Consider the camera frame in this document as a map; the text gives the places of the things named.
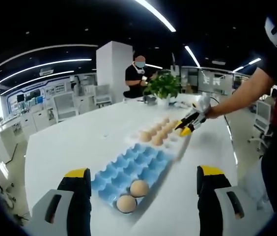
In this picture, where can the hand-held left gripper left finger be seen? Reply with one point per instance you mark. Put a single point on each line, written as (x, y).
(77, 196)

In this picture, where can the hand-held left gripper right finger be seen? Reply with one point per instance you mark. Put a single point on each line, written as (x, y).
(209, 196)

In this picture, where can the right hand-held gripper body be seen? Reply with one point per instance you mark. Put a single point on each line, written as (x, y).
(202, 104)

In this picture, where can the cluster of brown eggs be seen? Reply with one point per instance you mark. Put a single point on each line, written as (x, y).
(159, 138)

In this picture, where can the single brown egg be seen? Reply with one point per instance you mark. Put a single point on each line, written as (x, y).
(126, 204)
(139, 188)

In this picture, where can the blue egg tray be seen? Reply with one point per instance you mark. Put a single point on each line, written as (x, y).
(128, 167)

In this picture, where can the white foam tray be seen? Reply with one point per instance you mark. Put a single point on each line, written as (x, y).
(173, 140)

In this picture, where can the white and blue device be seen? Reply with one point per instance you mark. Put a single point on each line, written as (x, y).
(180, 104)

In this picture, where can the green potted plant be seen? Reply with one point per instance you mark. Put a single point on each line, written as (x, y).
(165, 84)

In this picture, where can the grey object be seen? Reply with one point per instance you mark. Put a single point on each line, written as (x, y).
(150, 100)

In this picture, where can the short ceiling light strip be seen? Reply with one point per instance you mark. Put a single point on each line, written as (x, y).
(192, 56)

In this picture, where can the white table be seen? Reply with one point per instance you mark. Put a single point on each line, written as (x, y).
(79, 147)

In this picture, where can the white counter with cabinets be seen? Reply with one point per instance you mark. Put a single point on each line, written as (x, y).
(37, 120)

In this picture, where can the white mesh office chair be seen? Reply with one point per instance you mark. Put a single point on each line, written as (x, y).
(66, 105)
(103, 94)

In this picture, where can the white chest-worn device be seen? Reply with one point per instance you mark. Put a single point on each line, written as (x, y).
(276, 40)

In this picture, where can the bright ceiling light strip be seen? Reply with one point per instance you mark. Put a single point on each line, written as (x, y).
(158, 16)

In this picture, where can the curved ceiling light strip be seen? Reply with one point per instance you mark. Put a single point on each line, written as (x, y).
(62, 72)
(79, 59)

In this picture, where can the ceiling air conditioner unit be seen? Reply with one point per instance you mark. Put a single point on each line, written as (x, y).
(46, 72)

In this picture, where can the blue wall display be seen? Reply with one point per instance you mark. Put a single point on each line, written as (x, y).
(30, 98)

